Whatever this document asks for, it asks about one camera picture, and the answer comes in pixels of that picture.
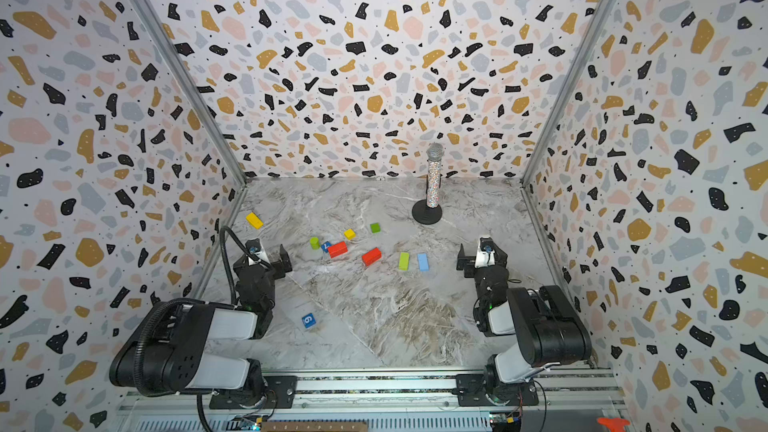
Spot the light blue block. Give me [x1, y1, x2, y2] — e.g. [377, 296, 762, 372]
[417, 253, 430, 272]

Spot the red rectangular block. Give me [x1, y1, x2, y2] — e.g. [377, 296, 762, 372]
[328, 242, 348, 258]
[362, 248, 382, 267]

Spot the lime green block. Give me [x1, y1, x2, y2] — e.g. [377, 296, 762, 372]
[398, 252, 410, 271]

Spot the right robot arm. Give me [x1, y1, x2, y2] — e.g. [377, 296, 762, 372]
[456, 237, 592, 407]

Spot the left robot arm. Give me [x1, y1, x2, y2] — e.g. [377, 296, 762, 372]
[109, 239, 293, 409]

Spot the yellow flat rectangular block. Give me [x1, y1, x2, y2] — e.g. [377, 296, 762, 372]
[246, 212, 264, 229]

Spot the blue number six cube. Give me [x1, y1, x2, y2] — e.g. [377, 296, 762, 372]
[302, 313, 316, 329]

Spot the black round microphone stand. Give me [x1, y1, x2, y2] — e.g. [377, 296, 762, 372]
[411, 199, 443, 225]

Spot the glitter microphone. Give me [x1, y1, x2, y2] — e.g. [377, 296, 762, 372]
[426, 143, 444, 209]

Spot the wooden strip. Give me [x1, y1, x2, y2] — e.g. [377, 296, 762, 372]
[260, 421, 369, 432]

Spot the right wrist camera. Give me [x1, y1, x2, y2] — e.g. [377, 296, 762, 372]
[474, 237, 496, 268]

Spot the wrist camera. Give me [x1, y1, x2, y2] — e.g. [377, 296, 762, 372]
[245, 238, 269, 263]
[474, 237, 496, 268]

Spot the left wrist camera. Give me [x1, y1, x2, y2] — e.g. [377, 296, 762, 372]
[245, 238, 269, 263]

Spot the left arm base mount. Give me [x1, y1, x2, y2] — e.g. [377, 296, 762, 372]
[209, 375, 298, 411]

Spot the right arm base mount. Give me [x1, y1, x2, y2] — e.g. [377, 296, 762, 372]
[452, 372, 539, 407]

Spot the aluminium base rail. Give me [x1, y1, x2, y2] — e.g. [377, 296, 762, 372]
[110, 365, 629, 431]

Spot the red clamp handle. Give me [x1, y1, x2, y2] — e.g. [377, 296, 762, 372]
[597, 417, 630, 432]

